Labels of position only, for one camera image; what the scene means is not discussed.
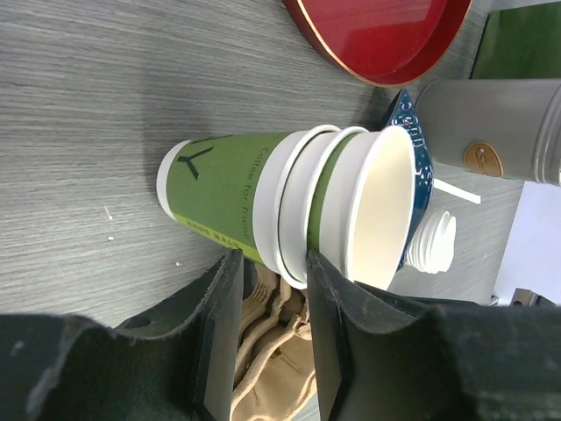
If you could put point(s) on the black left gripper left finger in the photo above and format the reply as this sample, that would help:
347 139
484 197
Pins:
189 342

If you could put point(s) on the grey metal utensil tin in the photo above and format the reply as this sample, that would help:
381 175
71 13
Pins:
500 128

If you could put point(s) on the red round tray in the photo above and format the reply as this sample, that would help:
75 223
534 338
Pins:
385 43

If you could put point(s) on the cardboard cup carrier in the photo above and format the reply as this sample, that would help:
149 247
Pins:
274 375

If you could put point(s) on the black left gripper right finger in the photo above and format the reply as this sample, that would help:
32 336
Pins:
371 348

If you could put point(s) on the blue shell-shaped dish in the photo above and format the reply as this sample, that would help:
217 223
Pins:
401 112

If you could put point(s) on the wrapped white straw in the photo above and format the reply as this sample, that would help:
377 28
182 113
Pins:
456 191

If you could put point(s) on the stack of white lids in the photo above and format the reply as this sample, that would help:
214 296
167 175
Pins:
431 250

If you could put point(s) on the green brown paper bag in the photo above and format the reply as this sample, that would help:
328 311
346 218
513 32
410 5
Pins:
520 43

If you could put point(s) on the green paper cups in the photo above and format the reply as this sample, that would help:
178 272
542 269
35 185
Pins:
345 193

